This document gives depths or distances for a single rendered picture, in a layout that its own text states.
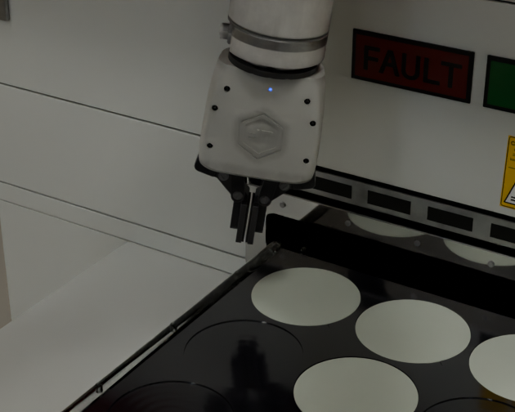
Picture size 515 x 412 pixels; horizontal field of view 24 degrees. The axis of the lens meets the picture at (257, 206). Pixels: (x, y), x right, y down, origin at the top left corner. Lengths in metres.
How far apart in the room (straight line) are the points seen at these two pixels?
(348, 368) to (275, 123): 0.21
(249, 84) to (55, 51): 0.39
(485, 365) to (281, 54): 0.31
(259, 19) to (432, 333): 0.32
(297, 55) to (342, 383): 0.27
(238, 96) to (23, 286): 0.61
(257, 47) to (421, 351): 0.30
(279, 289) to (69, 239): 0.39
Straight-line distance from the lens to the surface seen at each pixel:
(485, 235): 1.11
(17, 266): 1.51
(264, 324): 1.06
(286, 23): 0.95
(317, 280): 1.13
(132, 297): 1.26
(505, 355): 1.04
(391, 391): 0.99
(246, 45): 0.96
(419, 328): 1.07
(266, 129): 1.00
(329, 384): 0.99
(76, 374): 1.15
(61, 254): 1.44
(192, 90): 1.22
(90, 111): 1.32
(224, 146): 1.00
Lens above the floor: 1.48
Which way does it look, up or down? 28 degrees down
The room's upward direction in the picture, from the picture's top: straight up
